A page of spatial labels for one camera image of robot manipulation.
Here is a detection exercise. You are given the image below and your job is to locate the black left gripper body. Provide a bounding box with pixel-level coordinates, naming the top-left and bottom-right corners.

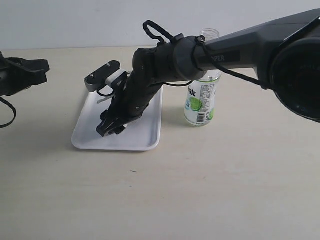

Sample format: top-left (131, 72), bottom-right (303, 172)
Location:
top-left (0, 54), bottom-right (50, 96)

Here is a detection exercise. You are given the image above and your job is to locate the clear labelled drink bottle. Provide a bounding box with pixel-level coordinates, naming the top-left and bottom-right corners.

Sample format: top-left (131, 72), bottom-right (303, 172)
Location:
top-left (183, 27), bottom-right (223, 128)

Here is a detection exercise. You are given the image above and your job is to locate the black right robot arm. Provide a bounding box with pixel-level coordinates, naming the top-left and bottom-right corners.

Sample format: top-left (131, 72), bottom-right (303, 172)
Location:
top-left (96, 9), bottom-right (320, 136)

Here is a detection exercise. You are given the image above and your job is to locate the white rectangular plastic tray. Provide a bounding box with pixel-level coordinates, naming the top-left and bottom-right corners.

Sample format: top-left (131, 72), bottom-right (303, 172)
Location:
top-left (71, 89), bottom-right (163, 151)

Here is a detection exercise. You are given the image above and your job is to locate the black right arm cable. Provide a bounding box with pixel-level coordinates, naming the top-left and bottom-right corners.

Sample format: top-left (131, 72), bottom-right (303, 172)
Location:
top-left (96, 20), bottom-right (275, 98)

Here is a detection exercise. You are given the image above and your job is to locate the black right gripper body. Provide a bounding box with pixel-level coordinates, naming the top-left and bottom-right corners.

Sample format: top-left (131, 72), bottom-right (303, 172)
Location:
top-left (99, 46), bottom-right (178, 128)

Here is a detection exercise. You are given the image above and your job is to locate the black left camera cable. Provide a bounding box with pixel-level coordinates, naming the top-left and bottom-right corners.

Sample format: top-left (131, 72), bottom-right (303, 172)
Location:
top-left (0, 96), bottom-right (17, 129)

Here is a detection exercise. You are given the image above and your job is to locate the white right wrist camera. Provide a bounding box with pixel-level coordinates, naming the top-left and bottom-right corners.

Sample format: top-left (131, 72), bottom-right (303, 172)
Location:
top-left (84, 60), bottom-right (130, 93)

